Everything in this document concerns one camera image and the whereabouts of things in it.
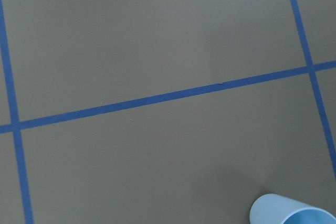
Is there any light blue cup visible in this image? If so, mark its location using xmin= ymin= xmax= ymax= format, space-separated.
xmin=249 ymin=194 xmax=335 ymax=224

